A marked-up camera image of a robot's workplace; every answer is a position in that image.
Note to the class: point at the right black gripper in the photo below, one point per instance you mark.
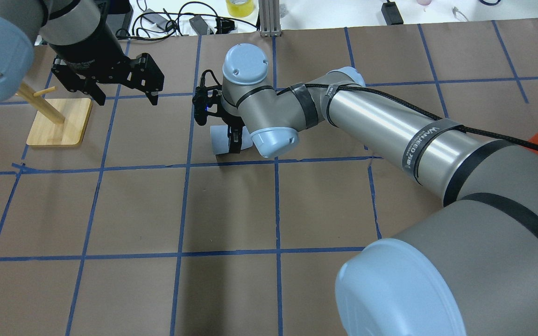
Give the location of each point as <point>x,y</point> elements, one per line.
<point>235,138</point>

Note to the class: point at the white paper cup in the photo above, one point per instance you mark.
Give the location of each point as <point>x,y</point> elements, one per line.
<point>219,139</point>

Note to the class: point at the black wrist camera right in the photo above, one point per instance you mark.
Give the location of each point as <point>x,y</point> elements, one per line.
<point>199,102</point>

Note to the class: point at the black power brick with cables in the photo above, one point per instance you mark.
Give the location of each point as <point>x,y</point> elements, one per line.
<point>192,18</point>

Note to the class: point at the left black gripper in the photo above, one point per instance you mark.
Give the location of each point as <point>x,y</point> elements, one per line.
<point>92,50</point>

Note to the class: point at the yellow tape roll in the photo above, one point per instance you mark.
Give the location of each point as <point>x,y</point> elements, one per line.
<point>240,8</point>

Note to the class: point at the black power adapter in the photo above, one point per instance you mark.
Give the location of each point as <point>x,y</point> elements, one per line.
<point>391,13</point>

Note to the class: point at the wooden mug stand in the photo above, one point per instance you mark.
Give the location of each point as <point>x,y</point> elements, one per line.
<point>59,122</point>

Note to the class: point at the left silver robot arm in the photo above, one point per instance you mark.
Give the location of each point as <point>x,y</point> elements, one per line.
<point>59,22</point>

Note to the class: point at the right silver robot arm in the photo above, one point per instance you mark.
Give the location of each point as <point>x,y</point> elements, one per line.
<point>470,268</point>

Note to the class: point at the aluminium frame post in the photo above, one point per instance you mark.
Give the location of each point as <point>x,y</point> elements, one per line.
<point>269,18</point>

